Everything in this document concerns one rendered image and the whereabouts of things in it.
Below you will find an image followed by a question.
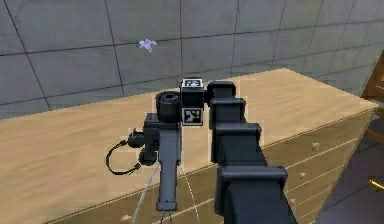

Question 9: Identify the pale purple small object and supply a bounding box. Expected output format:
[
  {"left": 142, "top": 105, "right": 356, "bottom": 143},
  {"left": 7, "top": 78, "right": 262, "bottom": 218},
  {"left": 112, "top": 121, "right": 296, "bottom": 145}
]
[{"left": 138, "top": 38, "right": 158, "bottom": 53}]

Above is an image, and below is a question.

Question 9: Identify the tan wooden chest of drawers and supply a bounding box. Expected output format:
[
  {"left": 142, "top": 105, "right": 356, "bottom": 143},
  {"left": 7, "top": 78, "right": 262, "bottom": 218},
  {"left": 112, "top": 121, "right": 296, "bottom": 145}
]
[{"left": 0, "top": 67, "right": 380, "bottom": 224}]

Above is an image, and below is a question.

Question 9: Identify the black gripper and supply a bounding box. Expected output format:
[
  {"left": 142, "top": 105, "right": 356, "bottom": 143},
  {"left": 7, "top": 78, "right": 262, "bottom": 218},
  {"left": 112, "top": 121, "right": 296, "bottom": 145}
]
[{"left": 131, "top": 91, "right": 201, "bottom": 224}]

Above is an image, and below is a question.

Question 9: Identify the yellow bar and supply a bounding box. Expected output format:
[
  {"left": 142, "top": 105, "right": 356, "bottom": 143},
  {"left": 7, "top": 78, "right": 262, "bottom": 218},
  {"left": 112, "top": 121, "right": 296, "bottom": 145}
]
[{"left": 368, "top": 178, "right": 384, "bottom": 192}]

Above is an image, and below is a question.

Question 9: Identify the black earphone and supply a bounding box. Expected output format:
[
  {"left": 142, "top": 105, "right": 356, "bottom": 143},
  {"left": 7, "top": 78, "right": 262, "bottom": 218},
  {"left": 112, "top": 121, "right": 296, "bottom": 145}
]
[{"left": 105, "top": 127, "right": 160, "bottom": 176}]

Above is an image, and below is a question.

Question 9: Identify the brown wooden chair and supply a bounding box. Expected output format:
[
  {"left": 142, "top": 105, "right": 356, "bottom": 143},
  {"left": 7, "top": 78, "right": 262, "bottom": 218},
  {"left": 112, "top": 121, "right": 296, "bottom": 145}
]
[{"left": 360, "top": 49, "right": 384, "bottom": 145}]

